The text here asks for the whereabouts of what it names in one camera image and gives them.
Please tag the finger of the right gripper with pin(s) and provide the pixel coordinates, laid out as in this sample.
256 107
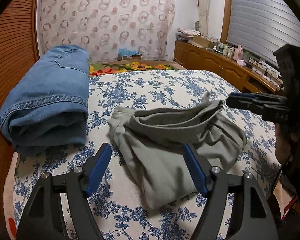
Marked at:
272 108

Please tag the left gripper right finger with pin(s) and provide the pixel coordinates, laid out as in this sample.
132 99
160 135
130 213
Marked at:
251 216

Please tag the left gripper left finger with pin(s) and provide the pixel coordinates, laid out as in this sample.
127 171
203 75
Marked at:
43 217

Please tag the grey pants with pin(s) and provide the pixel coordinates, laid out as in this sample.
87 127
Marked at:
151 142

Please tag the right hand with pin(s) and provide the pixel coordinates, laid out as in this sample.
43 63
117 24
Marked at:
283 143

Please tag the pink bottle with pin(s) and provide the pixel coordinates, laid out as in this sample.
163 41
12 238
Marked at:
238 54

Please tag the grey window blind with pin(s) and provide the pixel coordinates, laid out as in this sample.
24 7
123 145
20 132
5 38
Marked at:
263 26

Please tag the brown wooden cabinet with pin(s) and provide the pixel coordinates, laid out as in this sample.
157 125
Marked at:
242 78

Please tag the blue floral white bedspread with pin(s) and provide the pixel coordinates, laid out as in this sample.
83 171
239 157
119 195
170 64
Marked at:
146 191

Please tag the cardboard box on cabinet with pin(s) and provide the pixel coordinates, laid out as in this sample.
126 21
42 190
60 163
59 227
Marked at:
204 42

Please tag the folded blue jeans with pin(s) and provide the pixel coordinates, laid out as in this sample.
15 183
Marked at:
49 105

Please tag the beige tied curtain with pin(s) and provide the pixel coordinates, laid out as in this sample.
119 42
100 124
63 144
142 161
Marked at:
203 15

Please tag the blue item on box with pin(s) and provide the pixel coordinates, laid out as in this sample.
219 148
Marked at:
126 52

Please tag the brown louvered wardrobe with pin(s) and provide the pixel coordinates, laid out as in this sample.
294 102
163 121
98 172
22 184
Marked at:
18 52

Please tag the pink circle patterned curtain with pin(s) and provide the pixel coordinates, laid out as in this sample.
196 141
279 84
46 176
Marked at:
104 27

